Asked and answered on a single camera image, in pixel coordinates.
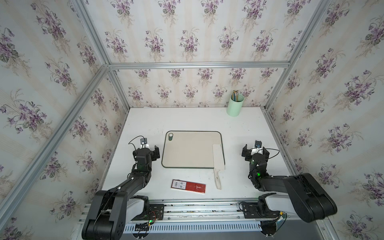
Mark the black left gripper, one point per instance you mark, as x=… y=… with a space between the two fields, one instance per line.
x=156 y=156

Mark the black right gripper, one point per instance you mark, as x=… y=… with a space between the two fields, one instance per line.
x=247 y=152

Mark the beige green-rimmed cutting board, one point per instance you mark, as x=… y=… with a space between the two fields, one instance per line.
x=193 y=150

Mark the white ceramic knife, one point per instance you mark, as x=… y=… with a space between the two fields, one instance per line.
x=219 y=164

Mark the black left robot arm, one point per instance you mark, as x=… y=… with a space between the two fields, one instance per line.
x=106 y=218

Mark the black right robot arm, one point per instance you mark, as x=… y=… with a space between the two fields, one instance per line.
x=300 y=195

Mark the light green utensil cup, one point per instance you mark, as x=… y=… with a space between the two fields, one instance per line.
x=234 y=108

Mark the red flat box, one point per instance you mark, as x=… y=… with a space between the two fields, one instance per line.
x=188 y=186

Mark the utensils in cup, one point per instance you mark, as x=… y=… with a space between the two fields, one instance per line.
x=235 y=96

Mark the white ventilation grille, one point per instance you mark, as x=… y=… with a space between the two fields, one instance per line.
x=196 y=227

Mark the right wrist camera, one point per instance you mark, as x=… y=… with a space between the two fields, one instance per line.
x=258 y=144

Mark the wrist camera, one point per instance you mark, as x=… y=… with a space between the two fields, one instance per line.
x=143 y=142
x=258 y=144

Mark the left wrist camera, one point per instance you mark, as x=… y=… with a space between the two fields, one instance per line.
x=143 y=142

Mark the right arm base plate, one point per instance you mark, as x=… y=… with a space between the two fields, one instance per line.
x=258 y=210

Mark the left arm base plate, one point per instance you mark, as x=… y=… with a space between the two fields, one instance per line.
x=152 y=213

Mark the aluminium mounting rail frame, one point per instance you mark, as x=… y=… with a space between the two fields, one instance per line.
x=203 y=210

